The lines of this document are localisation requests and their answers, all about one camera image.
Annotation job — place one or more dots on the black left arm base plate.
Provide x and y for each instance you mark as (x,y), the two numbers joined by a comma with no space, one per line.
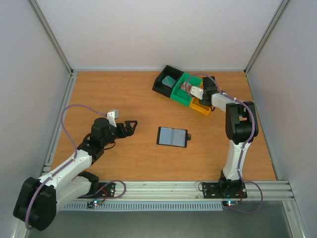
(100,190)

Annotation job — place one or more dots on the white slotted cable duct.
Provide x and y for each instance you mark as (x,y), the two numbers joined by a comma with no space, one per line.
(138,206)

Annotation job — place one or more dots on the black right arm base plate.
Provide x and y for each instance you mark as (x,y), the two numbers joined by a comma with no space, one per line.
(213,190)

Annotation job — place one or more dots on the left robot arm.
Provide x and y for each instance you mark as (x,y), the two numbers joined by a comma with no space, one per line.
(41,198)

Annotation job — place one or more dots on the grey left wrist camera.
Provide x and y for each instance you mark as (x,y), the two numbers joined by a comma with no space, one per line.
(112,115)

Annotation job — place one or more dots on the black plastic bin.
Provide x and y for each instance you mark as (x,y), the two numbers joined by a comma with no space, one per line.
(162,89)

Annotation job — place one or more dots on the aluminium front rail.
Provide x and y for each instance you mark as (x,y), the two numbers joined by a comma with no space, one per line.
(192,190)

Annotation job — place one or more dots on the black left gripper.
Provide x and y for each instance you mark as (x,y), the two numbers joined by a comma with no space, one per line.
(130,131)

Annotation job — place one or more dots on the green plastic bin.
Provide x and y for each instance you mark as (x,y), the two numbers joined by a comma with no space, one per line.
(179,94)

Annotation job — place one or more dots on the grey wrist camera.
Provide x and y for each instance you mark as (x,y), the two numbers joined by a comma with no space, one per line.
(196,92)
(112,115)

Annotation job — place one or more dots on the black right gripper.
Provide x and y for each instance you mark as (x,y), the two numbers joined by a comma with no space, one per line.
(206,90)

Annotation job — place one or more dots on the yellow plastic bin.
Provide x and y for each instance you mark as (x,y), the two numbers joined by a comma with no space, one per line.
(194,104)

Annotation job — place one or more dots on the teal card stack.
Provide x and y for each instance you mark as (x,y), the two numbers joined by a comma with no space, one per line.
(168,81)

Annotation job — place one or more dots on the red patterned card stack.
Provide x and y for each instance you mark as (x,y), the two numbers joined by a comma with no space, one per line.
(186,86)

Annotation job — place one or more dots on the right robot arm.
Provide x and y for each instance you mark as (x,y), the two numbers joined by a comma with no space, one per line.
(241,127)

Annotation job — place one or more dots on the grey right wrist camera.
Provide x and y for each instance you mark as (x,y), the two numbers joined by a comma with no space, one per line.
(196,92)

